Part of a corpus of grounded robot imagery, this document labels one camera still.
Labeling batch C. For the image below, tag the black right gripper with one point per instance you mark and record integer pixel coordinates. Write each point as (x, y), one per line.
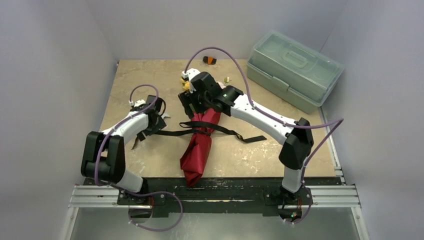
(191, 101)

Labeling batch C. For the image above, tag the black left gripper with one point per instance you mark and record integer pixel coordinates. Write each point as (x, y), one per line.
(158, 126)

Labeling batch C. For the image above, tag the pink fake rose stem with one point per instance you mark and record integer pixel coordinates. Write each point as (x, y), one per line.
(224, 83)

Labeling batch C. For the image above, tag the dark red wrapping paper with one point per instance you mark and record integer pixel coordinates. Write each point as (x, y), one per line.
(195, 157)

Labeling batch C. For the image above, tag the yellow fake flower stem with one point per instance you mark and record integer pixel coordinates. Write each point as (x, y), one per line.
(184, 84)

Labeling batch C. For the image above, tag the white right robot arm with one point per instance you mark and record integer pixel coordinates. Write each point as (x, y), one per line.
(295, 136)

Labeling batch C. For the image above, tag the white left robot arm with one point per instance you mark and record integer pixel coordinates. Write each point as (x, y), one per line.
(104, 158)

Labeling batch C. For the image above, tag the silver adjustable wrench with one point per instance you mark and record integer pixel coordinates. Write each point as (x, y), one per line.
(165, 115)

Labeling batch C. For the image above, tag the small orange black object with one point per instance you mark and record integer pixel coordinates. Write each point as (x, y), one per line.
(209, 60)

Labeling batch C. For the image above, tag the green plastic toolbox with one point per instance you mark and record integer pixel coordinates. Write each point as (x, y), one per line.
(292, 71)

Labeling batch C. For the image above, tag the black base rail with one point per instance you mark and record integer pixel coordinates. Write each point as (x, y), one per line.
(214, 195)

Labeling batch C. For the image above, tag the aluminium frame rail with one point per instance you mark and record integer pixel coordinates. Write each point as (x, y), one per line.
(335, 215)

